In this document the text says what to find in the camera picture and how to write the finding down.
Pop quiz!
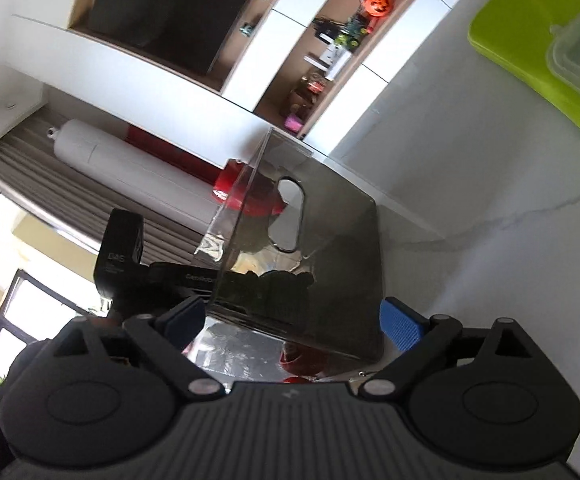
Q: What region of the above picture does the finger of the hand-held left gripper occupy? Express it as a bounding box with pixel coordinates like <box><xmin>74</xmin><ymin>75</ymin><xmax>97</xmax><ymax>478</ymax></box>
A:
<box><xmin>215</xmin><ymin>270</ymin><xmax>316</xmax><ymax>311</ymax></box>

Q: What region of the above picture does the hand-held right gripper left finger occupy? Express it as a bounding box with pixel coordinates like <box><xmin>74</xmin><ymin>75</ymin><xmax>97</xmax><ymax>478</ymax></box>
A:
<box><xmin>52</xmin><ymin>296</ymin><xmax>223</xmax><ymax>402</ymax></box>

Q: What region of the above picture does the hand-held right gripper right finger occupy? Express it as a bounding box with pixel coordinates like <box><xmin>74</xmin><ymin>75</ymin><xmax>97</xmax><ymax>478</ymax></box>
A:
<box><xmin>360</xmin><ymin>297</ymin><xmax>541</xmax><ymax>401</ymax></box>

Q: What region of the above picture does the smoky clear acrylic storage box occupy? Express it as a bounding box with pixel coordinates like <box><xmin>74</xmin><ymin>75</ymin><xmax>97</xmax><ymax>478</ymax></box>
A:
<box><xmin>195</xmin><ymin>127</ymin><xmax>386</xmax><ymax>376</ymax></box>

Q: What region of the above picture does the lime green plastic tray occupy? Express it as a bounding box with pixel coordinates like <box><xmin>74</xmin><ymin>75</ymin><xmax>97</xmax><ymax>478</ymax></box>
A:
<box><xmin>467</xmin><ymin>0</ymin><xmax>580</xmax><ymax>161</ymax></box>

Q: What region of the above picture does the white marble desktop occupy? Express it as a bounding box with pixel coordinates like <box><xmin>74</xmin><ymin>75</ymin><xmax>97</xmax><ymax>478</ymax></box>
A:
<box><xmin>320</xmin><ymin>0</ymin><xmax>580</xmax><ymax>480</ymax></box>

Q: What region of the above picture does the grey striped curtain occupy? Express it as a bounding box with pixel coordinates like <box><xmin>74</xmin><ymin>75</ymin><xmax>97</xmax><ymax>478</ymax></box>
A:
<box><xmin>0</xmin><ymin>110</ymin><xmax>211</xmax><ymax>266</ymax></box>

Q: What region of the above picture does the white cylindrical floor appliance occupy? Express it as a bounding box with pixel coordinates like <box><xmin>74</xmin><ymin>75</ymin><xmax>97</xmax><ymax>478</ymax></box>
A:
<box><xmin>47</xmin><ymin>120</ymin><xmax>231</xmax><ymax>226</ymax></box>

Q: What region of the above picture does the red goblet floor vase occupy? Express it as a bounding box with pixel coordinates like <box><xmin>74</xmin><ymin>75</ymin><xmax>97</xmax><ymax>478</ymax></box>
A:
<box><xmin>125</xmin><ymin>124</ymin><xmax>291</xmax><ymax>217</ymax></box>

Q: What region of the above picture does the dark framed window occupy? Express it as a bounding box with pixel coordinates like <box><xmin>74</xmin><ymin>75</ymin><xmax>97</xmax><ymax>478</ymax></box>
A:
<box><xmin>0</xmin><ymin>267</ymin><xmax>88</xmax><ymax>411</ymax></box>

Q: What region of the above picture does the white router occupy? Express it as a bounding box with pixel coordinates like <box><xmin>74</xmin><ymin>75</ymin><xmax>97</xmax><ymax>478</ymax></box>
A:
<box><xmin>305</xmin><ymin>45</ymin><xmax>351</xmax><ymax>81</ymax></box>

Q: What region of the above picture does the black television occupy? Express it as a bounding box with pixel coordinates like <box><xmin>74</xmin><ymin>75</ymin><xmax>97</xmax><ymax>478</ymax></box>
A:
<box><xmin>92</xmin><ymin>0</ymin><xmax>276</xmax><ymax>78</ymax></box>

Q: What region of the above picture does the green toy truck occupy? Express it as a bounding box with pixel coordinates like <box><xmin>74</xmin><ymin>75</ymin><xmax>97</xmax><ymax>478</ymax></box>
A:
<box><xmin>337</xmin><ymin>17</ymin><xmax>371</xmax><ymax>51</ymax></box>

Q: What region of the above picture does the orange pumpkin toy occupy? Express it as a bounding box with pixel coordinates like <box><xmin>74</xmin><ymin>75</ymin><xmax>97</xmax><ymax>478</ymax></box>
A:
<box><xmin>360</xmin><ymin>0</ymin><xmax>395</xmax><ymax>18</ymax></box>

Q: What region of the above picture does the white wooden wall cabinet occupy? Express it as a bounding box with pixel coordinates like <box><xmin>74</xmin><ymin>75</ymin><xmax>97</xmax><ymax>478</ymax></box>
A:
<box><xmin>10</xmin><ymin>0</ymin><xmax>526</xmax><ymax>161</ymax></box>

